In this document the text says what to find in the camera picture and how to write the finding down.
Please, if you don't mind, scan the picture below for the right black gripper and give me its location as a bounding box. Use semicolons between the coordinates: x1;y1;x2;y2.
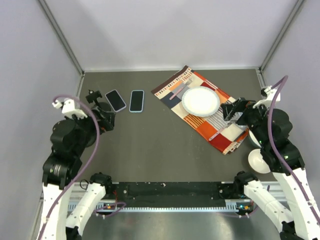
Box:
220;96;271;146

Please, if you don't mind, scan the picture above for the blue case phone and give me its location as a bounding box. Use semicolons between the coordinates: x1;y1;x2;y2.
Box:
129;90;145;113

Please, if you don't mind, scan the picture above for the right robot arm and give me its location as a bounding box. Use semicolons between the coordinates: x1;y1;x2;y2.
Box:
221;98;320;240

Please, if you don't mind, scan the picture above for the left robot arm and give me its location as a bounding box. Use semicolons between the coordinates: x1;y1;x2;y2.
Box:
37;103;116;240

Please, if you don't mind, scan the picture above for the purple case phone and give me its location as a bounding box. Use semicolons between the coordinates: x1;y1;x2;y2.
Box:
105;89;127;113

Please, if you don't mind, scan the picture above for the colourful patterned cloth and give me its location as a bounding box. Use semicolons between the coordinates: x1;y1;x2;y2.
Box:
151;65;249;155

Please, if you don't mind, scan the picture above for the white paper plate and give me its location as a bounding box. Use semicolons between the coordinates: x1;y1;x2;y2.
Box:
182;86;221;117

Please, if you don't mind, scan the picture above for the white bowl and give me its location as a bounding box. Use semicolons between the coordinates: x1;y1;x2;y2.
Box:
248;148;271;174

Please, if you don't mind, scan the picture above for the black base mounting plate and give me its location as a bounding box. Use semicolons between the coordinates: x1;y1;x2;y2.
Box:
112;181;235;208

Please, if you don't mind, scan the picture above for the pink handled knife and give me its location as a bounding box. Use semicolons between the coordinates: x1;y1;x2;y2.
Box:
208;120;236;142

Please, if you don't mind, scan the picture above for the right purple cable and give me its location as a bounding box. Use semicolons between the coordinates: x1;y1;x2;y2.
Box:
267;75;320;216

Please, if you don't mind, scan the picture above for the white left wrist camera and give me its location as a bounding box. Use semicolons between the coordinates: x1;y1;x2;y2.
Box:
52;98;88;119

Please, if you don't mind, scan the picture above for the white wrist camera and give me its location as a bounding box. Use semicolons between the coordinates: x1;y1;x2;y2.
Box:
253;86;277;109
52;98;88;119

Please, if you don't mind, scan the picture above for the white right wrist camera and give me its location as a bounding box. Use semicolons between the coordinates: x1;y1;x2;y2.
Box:
253;86;277;109

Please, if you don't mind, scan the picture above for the pink handled fork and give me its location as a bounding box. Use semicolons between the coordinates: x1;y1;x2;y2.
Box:
169;77;194;100

